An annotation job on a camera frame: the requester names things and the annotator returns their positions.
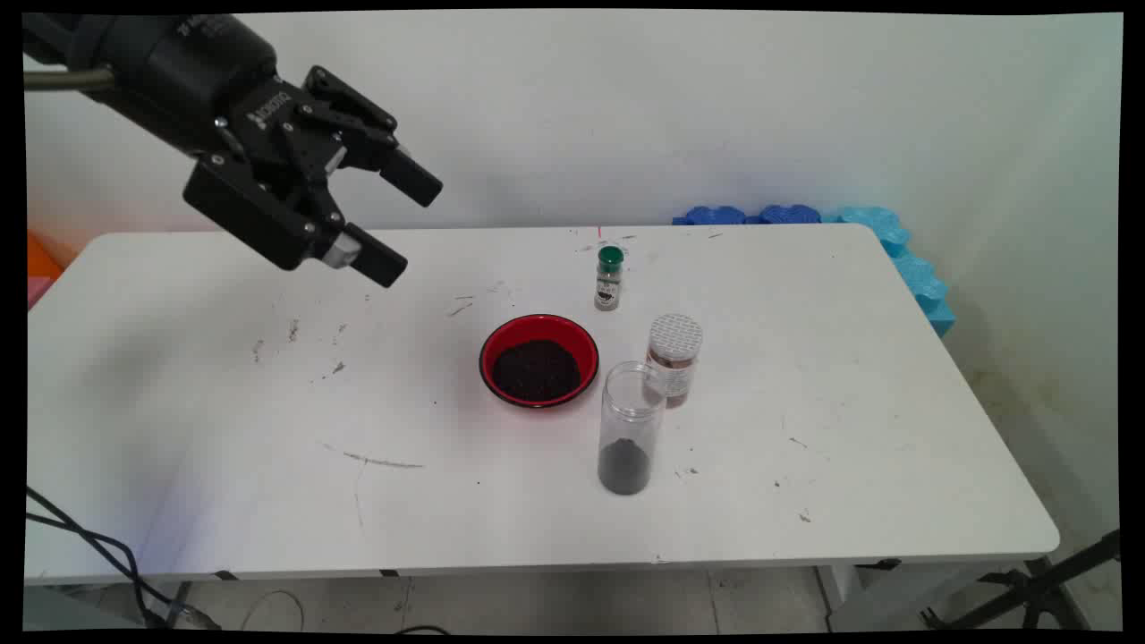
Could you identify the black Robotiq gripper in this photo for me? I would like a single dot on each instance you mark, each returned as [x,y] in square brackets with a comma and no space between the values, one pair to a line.
[197,80]

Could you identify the clear plastic jar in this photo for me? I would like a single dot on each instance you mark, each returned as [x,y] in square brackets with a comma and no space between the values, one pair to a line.
[631,402]

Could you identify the small black seeds batch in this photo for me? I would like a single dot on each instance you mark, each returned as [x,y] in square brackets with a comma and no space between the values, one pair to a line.
[623,467]

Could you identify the red bowl with black rim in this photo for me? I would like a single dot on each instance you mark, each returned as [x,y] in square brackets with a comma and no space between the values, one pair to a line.
[537,327]

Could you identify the orange box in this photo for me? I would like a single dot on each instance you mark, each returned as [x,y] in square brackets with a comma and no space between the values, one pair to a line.
[40,255]

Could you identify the large black seeds heap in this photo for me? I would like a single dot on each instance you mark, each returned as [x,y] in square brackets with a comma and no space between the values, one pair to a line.
[537,371]

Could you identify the pink box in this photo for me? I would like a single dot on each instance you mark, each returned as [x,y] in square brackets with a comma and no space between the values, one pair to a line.
[38,291]

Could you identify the green-capped spice bottle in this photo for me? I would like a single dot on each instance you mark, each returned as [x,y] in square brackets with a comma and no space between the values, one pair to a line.
[608,282]

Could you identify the jar with patterned foil lid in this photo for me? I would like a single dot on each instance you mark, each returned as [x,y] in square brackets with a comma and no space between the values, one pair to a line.
[676,340]

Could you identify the dark blue foam mat piece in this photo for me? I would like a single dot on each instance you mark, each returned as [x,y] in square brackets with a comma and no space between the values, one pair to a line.
[713,216]
[790,214]

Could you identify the cyan foam mat stack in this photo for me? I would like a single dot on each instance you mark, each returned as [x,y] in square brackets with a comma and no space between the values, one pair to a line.
[903,259]

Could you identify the white table leg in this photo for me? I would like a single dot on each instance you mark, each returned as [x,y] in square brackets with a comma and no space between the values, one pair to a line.
[894,595]

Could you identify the black tripod legs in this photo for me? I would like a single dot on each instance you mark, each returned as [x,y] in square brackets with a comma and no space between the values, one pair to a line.
[1038,590]

